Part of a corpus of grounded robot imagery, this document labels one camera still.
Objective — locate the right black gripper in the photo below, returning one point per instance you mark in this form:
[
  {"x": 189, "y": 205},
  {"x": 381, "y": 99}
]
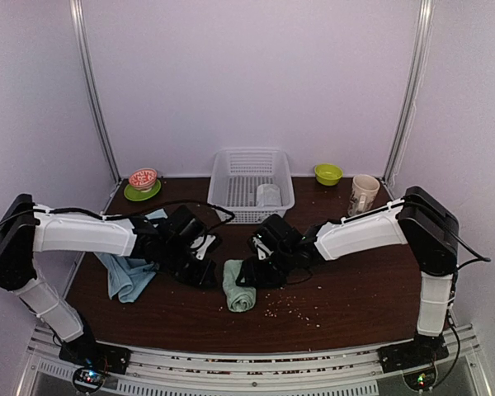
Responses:
[{"x": 254, "y": 277}]

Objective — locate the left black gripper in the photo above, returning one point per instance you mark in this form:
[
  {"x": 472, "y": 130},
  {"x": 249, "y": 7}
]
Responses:
[{"x": 199, "y": 280}]

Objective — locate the green panda towel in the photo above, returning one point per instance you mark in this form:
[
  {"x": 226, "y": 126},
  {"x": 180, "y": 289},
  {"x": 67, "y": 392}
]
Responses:
[{"x": 239, "y": 299}]

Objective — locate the light blue towel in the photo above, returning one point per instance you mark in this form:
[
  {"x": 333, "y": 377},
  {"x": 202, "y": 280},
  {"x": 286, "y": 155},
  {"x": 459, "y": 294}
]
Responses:
[{"x": 126, "y": 277}]

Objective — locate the white plastic basket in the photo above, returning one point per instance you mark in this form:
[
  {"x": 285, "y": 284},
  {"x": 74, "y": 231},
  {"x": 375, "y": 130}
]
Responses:
[{"x": 238, "y": 172}]

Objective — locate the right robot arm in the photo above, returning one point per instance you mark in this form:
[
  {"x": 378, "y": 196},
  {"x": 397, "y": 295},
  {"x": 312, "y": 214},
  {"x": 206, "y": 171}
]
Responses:
[{"x": 417, "y": 220}]

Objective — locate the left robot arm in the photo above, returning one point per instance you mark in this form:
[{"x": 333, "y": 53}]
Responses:
[{"x": 176, "y": 243}]

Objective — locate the rolled grey towel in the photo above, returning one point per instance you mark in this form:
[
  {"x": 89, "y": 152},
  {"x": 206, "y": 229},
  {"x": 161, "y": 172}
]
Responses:
[{"x": 268, "y": 195}]

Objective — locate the green plate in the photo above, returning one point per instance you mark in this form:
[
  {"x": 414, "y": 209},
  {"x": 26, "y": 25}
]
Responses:
[{"x": 134, "y": 195}]

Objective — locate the red patterned bowl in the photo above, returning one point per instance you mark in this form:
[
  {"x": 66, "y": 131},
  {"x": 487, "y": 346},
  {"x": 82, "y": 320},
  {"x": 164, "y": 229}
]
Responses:
[{"x": 143, "y": 179}]

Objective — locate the lime green bowl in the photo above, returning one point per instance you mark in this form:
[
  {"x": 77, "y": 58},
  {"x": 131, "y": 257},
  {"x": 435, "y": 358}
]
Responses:
[{"x": 328, "y": 174}]

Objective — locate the cream printed mug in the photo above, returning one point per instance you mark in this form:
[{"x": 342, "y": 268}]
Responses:
[{"x": 364, "y": 189}]

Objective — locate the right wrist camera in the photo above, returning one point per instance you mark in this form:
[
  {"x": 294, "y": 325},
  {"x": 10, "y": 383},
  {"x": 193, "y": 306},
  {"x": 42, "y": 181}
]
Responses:
[{"x": 260, "y": 249}]

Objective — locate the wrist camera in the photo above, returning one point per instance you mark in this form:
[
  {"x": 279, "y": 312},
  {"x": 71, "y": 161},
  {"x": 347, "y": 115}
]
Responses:
[
  {"x": 204, "y": 244},
  {"x": 260, "y": 249}
]

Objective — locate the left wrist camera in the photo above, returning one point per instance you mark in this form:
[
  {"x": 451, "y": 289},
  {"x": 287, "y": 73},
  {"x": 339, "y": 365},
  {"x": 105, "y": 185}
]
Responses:
[{"x": 204, "y": 244}]

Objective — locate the front aluminium rail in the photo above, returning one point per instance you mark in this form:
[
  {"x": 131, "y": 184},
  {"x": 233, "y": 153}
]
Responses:
[{"x": 354, "y": 371}]

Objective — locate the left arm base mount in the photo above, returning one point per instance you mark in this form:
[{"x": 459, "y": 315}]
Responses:
[{"x": 103, "y": 361}]

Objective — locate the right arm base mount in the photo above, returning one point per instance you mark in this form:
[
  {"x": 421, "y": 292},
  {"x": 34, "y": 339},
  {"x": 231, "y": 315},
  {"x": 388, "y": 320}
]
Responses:
[{"x": 416, "y": 362}]

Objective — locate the left aluminium frame post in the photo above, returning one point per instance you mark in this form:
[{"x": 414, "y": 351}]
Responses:
[{"x": 79, "y": 26}]

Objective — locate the aluminium frame post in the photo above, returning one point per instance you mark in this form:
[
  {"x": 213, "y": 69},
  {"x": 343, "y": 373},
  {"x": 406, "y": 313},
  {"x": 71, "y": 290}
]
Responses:
[
  {"x": 408, "y": 107},
  {"x": 79, "y": 26}
]

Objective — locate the right aluminium frame post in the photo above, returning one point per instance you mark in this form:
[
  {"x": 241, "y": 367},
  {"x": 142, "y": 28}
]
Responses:
[{"x": 408, "y": 107}]

